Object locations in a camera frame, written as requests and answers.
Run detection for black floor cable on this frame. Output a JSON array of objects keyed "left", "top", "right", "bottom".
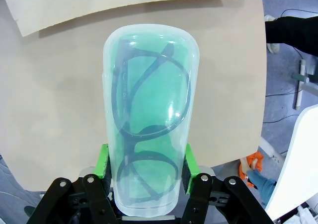
[{"left": 262, "top": 89, "right": 299, "bottom": 98}]

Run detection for translucent green glasses case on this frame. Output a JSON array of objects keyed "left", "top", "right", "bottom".
[{"left": 102, "top": 23, "right": 201, "bottom": 219}]

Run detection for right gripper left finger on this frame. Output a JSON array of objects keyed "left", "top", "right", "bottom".
[{"left": 26, "top": 143, "right": 118, "bottom": 224}]

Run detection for black frame glasses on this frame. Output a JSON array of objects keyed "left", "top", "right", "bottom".
[{"left": 111, "top": 38, "right": 192, "bottom": 203}]

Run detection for person in grey hoodie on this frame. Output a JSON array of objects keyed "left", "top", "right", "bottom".
[{"left": 264, "top": 15, "right": 318, "bottom": 64}]

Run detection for white metal frame leg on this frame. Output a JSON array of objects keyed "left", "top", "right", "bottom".
[{"left": 292, "top": 58, "right": 311, "bottom": 111}]

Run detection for orange cloth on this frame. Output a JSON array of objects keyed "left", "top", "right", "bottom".
[{"left": 239, "top": 151, "right": 264, "bottom": 188}]

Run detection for blue cloth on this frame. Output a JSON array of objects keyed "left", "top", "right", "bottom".
[{"left": 246, "top": 170, "right": 277, "bottom": 208}]

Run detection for open brown cardboard box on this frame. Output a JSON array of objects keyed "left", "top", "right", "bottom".
[{"left": 0, "top": 0, "right": 248, "bottom": 38}]

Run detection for white side table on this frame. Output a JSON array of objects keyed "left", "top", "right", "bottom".
[{"left": 264, "top": 107, "right": 318, "bottom": 221}]

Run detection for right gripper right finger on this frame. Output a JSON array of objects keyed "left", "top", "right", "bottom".
[{"left": 180, "top": 143, "right": 274, "bottom": 224}]

